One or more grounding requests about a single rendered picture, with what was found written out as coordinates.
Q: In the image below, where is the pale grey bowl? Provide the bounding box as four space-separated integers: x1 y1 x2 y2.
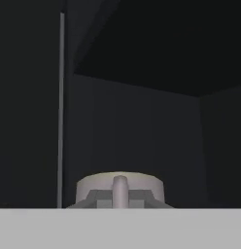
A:
76 171 165 209

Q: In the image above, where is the dark cabinet door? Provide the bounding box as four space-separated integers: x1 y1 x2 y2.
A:
0 0 66 209

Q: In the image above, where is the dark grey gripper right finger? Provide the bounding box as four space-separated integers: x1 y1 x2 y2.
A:
127 189 174 209

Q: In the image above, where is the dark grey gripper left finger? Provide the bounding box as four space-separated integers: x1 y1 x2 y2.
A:
66 189 115 209

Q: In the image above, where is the dark cabinet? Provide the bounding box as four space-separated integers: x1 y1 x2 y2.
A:
62 0 241 209

